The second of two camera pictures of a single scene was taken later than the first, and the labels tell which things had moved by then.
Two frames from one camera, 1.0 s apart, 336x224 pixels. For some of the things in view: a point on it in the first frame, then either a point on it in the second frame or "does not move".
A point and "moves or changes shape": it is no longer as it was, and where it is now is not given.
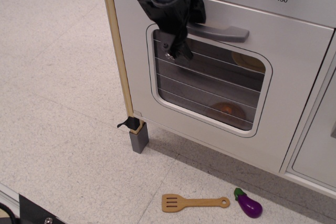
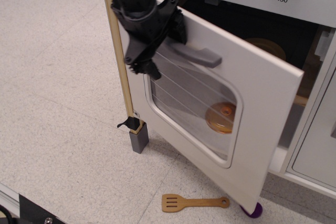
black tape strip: (132, 122) does not move
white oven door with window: (247, 99) moves or changes shape
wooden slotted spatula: (174, 202) does not move
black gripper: (173, 2) to (145, 18)
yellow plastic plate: (248, 62) to (268, 46)
